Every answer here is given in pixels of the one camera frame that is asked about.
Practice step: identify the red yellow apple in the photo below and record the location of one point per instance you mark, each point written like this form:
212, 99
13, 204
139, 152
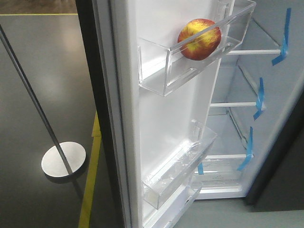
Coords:
201, 47

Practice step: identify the open fridge door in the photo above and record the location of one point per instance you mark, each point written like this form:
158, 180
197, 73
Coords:
140, 128

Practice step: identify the dark grey fridge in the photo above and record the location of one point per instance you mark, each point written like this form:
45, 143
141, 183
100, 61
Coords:
274, 178

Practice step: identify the middle clear door bin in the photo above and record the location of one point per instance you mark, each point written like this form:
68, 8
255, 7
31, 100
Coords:
160, 185

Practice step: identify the clear door bin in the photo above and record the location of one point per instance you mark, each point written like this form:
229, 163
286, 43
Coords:
162, 66
172, 210
160, 185

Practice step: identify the upper clear door bin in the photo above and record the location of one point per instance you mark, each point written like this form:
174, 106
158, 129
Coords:
162, 66

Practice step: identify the blue tape strip drawer left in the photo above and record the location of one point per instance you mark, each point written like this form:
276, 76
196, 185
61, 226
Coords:
200, 169

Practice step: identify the clear crisper drawer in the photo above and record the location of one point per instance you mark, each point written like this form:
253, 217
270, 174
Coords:
220, 173

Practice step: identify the silver pole stand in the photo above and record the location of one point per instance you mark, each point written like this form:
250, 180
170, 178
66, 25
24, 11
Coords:
63, 159

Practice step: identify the lower clear door bin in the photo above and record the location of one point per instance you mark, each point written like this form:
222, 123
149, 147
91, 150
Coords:
172, 210

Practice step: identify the blue tape strip lower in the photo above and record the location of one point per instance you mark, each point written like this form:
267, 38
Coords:
249, 152

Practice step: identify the blue tape strip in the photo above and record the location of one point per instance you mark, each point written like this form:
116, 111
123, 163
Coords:
249, 152
285, 41
260, 106

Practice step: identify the blue tape strip middle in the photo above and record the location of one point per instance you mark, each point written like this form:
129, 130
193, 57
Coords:
260, 106

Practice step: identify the blue tape strip upper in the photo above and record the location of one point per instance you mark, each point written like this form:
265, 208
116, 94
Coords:
285, 41

